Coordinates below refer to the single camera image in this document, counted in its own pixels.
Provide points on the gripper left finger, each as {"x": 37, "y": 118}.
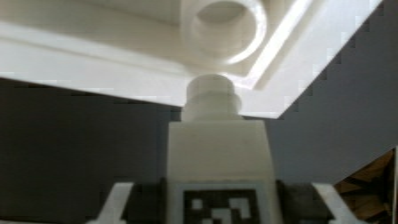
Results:
{"x": 113, "y": 209}

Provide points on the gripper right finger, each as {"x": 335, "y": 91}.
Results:
{"x": 344, "y": 216}

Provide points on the white leg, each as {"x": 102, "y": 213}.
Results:
{"x": 221, "y": 179}

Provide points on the white square tabletop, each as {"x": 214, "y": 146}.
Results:
{"x": 129, "y": 47}

